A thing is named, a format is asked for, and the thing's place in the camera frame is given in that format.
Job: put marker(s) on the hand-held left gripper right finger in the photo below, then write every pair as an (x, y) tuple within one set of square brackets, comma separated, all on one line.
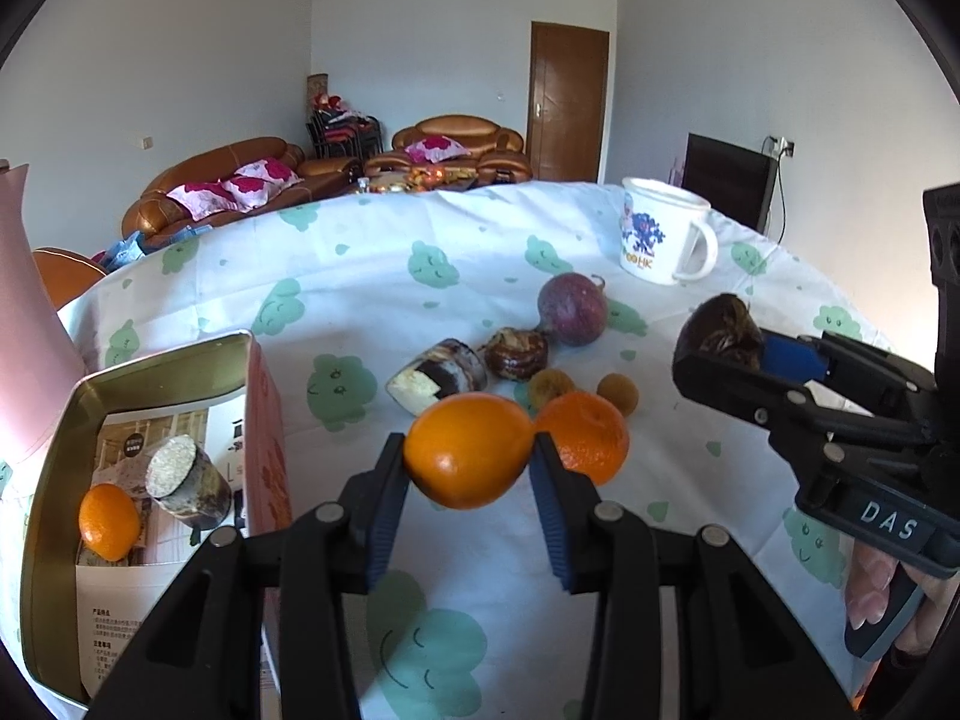
[(551, 521)]

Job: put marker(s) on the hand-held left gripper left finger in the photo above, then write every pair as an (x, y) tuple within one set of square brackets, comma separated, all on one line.
[(386, 514)]

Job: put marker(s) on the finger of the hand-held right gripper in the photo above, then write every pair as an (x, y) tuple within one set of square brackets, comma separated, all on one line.
[(795, 358), (735, 390)]

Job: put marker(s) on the small yellow-brown fruit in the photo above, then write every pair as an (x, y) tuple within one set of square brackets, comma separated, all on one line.
[(618, 394), (551, 386)]

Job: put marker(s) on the pink metal tin box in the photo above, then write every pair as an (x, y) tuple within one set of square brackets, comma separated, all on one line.
[(264, 420)]

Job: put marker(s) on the person's right hand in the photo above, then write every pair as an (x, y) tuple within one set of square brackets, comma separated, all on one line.
[(866, 585)]

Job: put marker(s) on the white printed mug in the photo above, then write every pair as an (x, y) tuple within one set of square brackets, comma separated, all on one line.
[(660, 232)]

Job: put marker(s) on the purple passion fruit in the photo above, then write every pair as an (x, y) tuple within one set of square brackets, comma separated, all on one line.
[(574, 309)]

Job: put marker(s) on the black television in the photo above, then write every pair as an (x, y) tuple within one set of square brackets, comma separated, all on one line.
[(724, 180)]

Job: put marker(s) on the white cloud-print tablecloth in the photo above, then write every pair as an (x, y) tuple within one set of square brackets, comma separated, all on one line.
[(487, 292)]

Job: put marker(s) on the printed paper leaflet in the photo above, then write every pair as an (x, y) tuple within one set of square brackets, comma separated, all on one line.
[(150, 615)]

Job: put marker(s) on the small mandarin orange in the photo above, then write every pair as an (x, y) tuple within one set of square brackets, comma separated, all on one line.
[(109, 521)]

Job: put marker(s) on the brown wooden door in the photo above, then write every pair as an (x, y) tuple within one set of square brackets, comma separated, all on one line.
[(566, 105)]

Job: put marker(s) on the cluttered coffee table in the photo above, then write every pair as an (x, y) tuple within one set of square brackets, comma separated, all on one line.
[(412, 181)]

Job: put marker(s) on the floral pillow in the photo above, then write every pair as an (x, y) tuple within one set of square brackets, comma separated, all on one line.
[(202, 199), (262, 180), (435, 148)]

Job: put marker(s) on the blue cloth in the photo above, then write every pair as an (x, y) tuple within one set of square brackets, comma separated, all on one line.
[(127, 247)]

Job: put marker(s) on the stack of dark chairs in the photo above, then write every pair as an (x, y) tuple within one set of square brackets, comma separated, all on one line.
[(341, 135)]

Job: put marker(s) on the brown leather armchair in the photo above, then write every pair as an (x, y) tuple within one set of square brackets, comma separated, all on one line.
[(457, 127)]

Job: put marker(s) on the brown leather sofa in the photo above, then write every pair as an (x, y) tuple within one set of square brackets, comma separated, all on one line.
[(195, 169)]

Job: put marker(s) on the orange leather chair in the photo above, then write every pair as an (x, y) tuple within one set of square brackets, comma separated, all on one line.
[(67, 274)]

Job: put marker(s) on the pink electric kettle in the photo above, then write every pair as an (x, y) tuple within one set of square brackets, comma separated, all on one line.
[(30, 315)]

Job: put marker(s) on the tall patterned vase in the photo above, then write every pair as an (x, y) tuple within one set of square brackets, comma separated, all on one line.
[(318, 90)]

